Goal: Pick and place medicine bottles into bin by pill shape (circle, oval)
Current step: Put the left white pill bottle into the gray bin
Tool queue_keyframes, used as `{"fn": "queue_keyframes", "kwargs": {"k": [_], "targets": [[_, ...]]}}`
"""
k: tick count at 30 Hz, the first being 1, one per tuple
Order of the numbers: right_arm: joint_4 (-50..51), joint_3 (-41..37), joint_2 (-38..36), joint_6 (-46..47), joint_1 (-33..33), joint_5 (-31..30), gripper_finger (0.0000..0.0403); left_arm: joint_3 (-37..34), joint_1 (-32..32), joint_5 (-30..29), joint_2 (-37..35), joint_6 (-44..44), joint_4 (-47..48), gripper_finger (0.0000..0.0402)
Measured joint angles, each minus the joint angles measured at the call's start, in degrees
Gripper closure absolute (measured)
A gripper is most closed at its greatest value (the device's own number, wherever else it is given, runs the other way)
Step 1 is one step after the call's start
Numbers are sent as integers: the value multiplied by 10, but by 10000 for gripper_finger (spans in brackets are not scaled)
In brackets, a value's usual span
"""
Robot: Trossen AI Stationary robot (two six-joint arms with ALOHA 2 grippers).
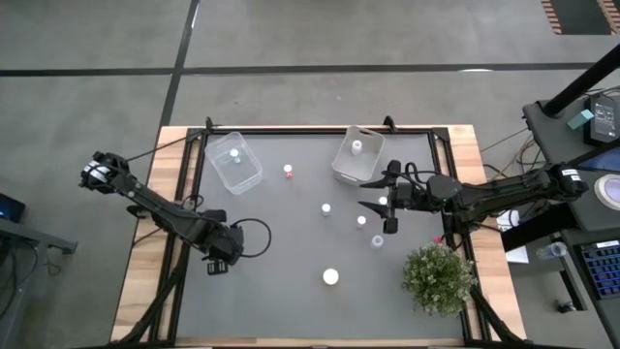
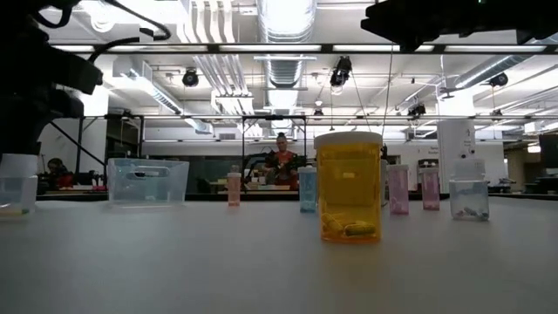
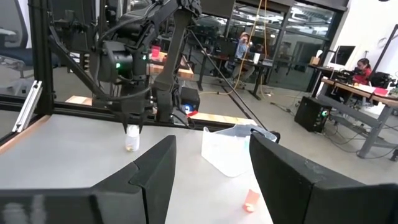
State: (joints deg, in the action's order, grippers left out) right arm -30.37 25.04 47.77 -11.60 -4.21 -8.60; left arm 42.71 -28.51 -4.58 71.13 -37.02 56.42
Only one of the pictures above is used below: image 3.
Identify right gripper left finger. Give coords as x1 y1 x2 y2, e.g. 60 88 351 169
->
0 135 177 224

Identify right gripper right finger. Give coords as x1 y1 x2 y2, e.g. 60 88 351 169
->
249 133 398 224

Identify clear bottle yellow pills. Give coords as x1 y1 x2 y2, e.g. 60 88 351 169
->
124 124 141 152

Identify small orange medicine bottle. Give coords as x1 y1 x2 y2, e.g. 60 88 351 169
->
243 189 261 213

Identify clear plastic bin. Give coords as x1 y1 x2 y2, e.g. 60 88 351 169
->
201 123 278 179

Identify wooden floor board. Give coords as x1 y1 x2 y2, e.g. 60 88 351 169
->
188 111 258 126
64 95 93 107

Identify red box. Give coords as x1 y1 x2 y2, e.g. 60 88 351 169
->
150 45 162 60

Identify black controller box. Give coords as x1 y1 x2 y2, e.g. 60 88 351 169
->
179 86 201 114

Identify wooden background table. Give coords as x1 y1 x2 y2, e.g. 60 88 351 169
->
148 49 195 81

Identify black computer tower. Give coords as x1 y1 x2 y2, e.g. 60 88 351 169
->
294 96 332 133

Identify silver aluminium extrusion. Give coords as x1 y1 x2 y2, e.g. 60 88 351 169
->
11 80 44 134

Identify wooden top grey desk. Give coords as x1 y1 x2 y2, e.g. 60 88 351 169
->
316 75 398 162

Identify black office desk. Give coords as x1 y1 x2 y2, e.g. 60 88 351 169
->
197 52 275 101

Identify person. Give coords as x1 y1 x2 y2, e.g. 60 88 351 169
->
352 57 373 86
231 31 259 84

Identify red paper sheet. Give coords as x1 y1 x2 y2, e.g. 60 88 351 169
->
372 87 390 97

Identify office chair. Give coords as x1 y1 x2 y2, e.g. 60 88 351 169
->
0 0 35 96

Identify black desk equipment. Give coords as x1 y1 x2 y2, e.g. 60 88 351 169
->
369 72 392 89

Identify dark computer monitor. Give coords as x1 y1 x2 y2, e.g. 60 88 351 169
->
330 45 356 67

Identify black diagonal frame brace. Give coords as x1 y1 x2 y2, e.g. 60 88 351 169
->
188 28 269 132
48 26 107 101

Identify black frame post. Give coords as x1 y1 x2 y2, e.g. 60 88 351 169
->
27 0 55 116

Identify yellow hanging cable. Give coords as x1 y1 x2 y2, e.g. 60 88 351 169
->
198 0 269 96

